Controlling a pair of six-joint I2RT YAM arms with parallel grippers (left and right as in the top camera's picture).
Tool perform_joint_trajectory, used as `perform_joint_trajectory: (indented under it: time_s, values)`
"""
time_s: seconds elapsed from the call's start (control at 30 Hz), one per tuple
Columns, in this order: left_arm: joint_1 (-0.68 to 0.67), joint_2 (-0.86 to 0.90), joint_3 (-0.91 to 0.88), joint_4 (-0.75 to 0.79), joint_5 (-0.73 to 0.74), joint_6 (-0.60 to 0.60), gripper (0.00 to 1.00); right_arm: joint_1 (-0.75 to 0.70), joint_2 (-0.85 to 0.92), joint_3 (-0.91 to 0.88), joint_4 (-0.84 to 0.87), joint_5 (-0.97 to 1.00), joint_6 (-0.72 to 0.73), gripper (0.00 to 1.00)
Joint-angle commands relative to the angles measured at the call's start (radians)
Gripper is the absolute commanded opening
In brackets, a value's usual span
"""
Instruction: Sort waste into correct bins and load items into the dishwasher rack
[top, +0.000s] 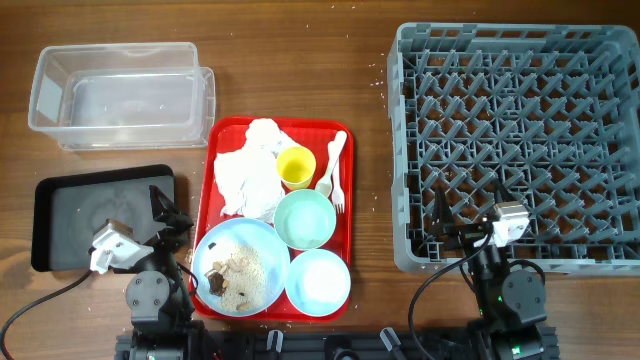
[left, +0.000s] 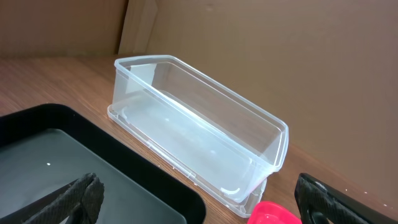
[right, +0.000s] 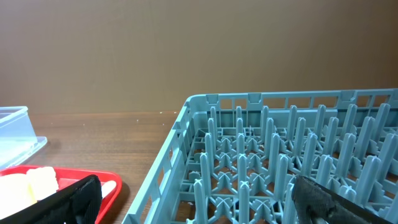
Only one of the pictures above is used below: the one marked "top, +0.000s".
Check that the yellow plastic cup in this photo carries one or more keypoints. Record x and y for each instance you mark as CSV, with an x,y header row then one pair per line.
x,y
296,167

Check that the light blue small bowl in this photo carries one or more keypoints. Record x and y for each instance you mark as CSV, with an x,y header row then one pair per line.
x,y
318,283

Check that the white napkin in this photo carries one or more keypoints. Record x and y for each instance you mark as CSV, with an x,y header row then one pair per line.
x,y
247,178

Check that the white plastic fork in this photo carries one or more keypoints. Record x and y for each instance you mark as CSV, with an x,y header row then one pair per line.
x,y
337,195

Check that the grey dishwasher rack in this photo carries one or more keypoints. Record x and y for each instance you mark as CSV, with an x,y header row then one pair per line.
x,y
549,111

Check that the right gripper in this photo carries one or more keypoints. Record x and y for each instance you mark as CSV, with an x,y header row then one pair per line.
x,y
443,218

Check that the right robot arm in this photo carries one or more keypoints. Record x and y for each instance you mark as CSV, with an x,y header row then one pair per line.
x,y
510,294

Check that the clear plastic bin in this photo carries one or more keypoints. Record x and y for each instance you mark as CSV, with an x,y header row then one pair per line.
x,y
123,96

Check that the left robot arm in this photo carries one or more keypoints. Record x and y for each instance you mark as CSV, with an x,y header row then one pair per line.
x,y
160,304

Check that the black tray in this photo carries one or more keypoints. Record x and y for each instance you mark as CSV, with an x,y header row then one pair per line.
x,y
69,210

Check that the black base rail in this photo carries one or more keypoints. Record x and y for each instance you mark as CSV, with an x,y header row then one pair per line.
x,y
440,343

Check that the light blue plate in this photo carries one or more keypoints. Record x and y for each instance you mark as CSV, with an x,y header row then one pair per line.
x,y
272,251

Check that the green bowl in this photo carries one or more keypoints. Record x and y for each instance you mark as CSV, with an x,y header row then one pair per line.
x,y
305,219

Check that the food scraps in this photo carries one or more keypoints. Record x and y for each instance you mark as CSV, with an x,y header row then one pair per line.
x,y
236,277

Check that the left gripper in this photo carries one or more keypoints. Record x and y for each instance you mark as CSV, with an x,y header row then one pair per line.
x,y
167,214

